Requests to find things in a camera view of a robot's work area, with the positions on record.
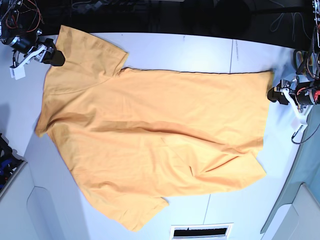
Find blue black clutter bin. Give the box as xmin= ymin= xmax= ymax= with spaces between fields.
xmin=0 ymin=133 xmax=26 ymax=193

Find orange yellow t-shirt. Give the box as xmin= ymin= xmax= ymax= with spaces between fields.
xmin=35 ymin=25 xmax=273 ymax=232

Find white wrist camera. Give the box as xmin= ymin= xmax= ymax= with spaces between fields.
xmin=10 ymin=40 xmax=47 ymax=80
xmin=276 ymin=76 xmax=314 ymax=135

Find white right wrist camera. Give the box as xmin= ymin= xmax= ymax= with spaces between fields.
xmin=10 ymin=40 xmax=47 ymax=80

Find orange handled scissors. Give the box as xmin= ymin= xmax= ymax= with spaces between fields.
xmin=293 ymin=49 xmax=314 ymax=75

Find white slotted vent plate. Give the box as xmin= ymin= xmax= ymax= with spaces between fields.
xmin=169 ymin=223 xmax=234 ymax=240

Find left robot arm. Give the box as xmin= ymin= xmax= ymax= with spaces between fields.
xmin=266 ymin=0 xmax=320 ymax=111

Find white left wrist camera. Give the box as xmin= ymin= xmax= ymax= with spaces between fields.
xmin=276 ymin=76 xmax=314 ymax=135

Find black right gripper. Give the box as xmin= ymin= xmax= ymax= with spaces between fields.
xmin=4 ymin=35 xmax=66 ymax=67

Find black cable on right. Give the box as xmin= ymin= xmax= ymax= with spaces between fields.
xmin=269 ymin=9 xmax=316 ymax=43

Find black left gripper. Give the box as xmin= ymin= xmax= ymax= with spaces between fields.
xmin=267 ymin=84 xmax=320 ymax=106

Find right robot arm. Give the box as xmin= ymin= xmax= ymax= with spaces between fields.
xmin=0 ymin=0 xmax=66 ymax=69

